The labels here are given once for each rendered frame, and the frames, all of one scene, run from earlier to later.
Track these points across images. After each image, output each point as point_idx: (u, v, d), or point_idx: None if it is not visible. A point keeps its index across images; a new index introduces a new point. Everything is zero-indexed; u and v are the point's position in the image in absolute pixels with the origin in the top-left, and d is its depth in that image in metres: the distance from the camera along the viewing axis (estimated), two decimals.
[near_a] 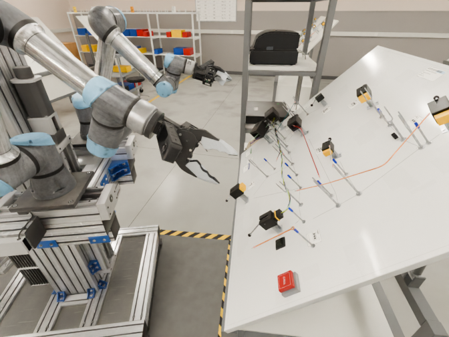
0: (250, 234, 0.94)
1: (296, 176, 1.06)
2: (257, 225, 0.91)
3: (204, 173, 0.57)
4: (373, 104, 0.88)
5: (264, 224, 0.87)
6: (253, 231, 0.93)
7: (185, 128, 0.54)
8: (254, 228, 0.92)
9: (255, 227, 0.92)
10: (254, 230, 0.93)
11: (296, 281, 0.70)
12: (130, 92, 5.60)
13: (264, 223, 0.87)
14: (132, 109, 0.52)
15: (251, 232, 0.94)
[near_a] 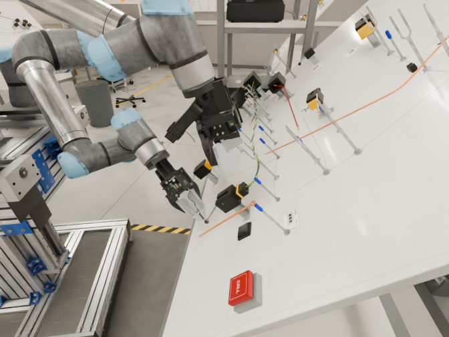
0: (207, 220, 0.68)
1: (275, 144, 0.80)
2: (215, 207, 0.65)
3: None
4: (378, 33, 0.62)
5: (222, 203, 0.61)
6: (210, 215, 0.67)
7: (197, 130, 0.48)
8: (212, 211, 0.66)
9: (212, 210, 0.65)
10: (212, 214, 0.67)
11: (257, 288, 0.43)
12: (119, 83, 5.33)
13: (222, 203, 0.61)
14: (170, 70, 0.44)
15: (208, 216, 0.67)
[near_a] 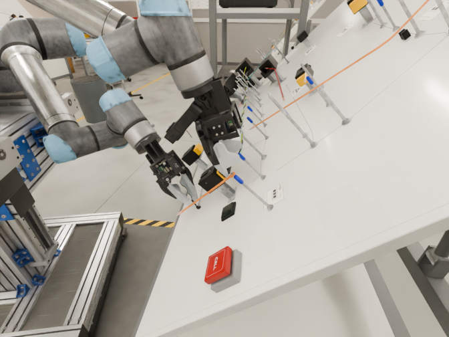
0: (198, 204, 0.65)
1: (264, 126, 0.77)
2: (202, 189, 0.61)
3: None
4: (370, 3, 0.59)
5: (206, 182, 0.57)
6: (200, 199, 0.64)
7: (196, 131, 0.48)
8: (200, 194, 0.63)
9: (200, 193, 0.62)
10: None
11: (236, 265, 0.40)
12: None
13: (206, 182, 0.57)
14: (169, 71, 0.44)
15: (198, 201, 0.64)
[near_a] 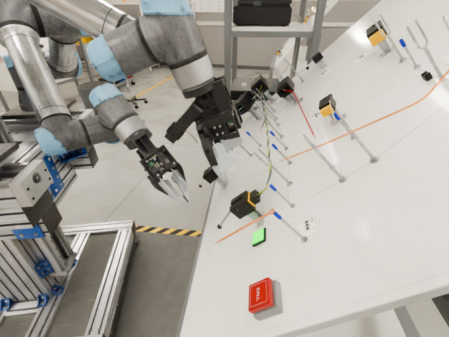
0: (220, 225, 0.68)
1: (286, 150, 0.80)
2: (229, 213, 0.65)
3: None
4: (391, 41, 0.62)
5: (237, 210, 0.61)
6: (224, 220, 0.67)
7: (197, 130, 0.48)
8: (225, 216, 0.66)
9: (226, 216, 0.66)
10: (225, 219, 0.67)
11: (277, 295, 0.44)
12: (121, 84, 5.34)
13: (237, 209, 0.61)
14: (170, 70, 0.44)
15: (222, 222, 0.68)
